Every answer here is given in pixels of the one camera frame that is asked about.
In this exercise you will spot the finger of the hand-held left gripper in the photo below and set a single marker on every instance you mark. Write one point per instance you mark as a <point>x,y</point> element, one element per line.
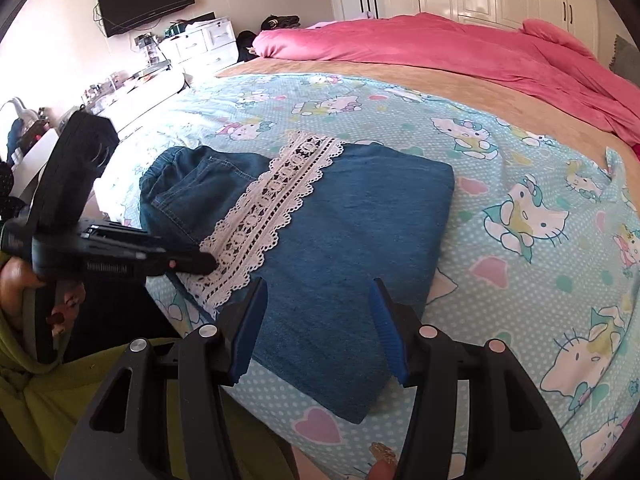
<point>190,262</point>

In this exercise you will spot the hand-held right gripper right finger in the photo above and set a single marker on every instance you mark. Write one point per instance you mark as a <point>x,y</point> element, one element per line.
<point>392,345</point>

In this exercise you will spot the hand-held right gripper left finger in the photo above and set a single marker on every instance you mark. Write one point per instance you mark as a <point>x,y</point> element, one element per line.
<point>247,340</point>

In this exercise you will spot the blue denim pants lace trim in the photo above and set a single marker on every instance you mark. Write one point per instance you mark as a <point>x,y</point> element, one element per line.
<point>350,220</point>

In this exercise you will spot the person's right hand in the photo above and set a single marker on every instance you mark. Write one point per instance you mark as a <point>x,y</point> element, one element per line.
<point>384,465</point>

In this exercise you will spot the person's left hand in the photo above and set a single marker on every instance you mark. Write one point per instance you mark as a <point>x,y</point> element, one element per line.
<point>12,285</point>

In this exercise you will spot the white desk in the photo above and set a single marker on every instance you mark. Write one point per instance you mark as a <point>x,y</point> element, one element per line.
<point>150,95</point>

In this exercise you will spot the cartoon cat printed sheet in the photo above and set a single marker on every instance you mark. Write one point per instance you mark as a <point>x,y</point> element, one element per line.
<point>500,200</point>

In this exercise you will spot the white drawer unit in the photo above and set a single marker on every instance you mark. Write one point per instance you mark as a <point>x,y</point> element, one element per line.
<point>210,40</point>

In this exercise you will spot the person's green top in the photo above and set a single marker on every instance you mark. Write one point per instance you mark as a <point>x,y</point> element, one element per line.
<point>30,410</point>

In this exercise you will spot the black cap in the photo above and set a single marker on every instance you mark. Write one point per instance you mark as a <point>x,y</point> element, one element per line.
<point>280,22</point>

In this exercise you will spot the tan bed cover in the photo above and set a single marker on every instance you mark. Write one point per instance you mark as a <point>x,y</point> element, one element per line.
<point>500,95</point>

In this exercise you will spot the pink duvet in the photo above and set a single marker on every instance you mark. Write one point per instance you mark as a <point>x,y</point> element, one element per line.
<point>425,45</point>

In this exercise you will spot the grey quilted headboard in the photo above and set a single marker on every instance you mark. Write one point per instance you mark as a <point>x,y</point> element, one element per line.
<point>627,57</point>

